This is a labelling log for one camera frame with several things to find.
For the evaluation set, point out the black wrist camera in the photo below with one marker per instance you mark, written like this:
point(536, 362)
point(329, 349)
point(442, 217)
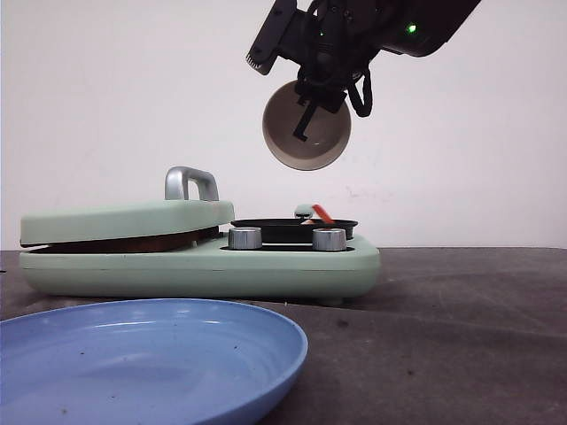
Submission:
point(278, 37)

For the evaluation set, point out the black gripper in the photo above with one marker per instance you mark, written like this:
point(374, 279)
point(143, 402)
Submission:
point(321, 40)

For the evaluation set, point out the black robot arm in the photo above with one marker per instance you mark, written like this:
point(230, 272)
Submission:
point(414, 28)

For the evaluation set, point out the breakfast maker hinged lid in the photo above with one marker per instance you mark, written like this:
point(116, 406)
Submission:
point(191, 202)

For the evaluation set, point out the blue round plate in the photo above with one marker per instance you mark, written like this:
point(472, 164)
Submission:
point(156, 361)

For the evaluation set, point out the mint green breakfast maker base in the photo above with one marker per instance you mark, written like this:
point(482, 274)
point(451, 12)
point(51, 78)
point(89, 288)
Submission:
point(208, 270)

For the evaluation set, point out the beige ribbed bowl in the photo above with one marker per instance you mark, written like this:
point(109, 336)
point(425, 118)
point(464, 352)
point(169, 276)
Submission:
point(327, 133)

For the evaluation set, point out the white bread slice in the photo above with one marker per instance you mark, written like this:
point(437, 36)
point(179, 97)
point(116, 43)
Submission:
point(142, 244)

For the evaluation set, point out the black round frying pan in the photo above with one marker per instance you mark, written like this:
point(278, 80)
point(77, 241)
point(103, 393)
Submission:
point(290, 230)

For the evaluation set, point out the right silver control knob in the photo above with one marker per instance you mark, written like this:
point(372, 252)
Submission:
point(329, 239)

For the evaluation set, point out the silver control knob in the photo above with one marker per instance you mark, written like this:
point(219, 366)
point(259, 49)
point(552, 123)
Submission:
point(244, 238)
point(329, 239)

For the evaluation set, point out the pink cooked shrimp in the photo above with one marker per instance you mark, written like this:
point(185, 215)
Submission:
point(315, 213)

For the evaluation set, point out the left silver control knob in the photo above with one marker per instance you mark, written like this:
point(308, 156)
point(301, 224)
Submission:
point(244, 238)

